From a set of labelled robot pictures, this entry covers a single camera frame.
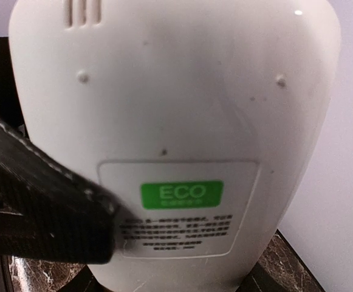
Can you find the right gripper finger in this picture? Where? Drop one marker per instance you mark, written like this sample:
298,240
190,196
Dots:
50,213

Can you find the white remote control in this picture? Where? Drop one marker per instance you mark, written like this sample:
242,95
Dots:
200,118

